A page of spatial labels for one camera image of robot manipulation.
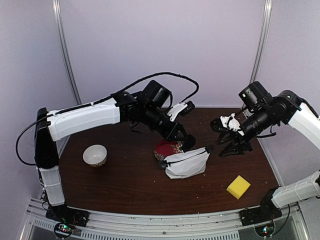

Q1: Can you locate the white zipper pouch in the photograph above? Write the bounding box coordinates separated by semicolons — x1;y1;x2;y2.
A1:
158;145;215;179

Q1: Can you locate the yellow sponge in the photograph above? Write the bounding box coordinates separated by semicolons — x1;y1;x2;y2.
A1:
226;175;251;200

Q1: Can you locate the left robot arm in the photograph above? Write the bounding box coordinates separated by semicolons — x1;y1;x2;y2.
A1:
15;80;196;222

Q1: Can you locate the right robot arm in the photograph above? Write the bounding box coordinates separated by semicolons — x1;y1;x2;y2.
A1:
210;81;320;221

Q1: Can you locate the red floral plate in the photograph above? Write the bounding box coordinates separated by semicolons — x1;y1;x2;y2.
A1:
153;140;183;161

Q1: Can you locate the white ceramic bowl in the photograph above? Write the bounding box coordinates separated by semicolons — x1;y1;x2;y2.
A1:
82;144;108;168

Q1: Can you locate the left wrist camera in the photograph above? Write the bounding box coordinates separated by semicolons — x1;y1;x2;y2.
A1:
166;101;195;122

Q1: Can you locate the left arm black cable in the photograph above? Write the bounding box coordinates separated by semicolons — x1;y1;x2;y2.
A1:
112;72;200;101

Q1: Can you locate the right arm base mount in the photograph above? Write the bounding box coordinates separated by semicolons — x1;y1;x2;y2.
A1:
239;204;283;227

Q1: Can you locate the front aluminium rail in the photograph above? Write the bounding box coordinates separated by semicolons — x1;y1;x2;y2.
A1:
24;197;308;240

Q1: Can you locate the right aluminium frame post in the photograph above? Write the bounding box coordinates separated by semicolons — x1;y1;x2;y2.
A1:
249;0;273;84

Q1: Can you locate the aluminium frame post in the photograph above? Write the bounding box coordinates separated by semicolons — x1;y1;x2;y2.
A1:
249;0;273;84
52;0;82;105

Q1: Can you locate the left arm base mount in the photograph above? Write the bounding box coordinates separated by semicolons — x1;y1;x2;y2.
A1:
45;204;90;227

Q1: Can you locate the left aluminium frame post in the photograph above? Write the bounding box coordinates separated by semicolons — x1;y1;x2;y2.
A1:
52;0;82;105

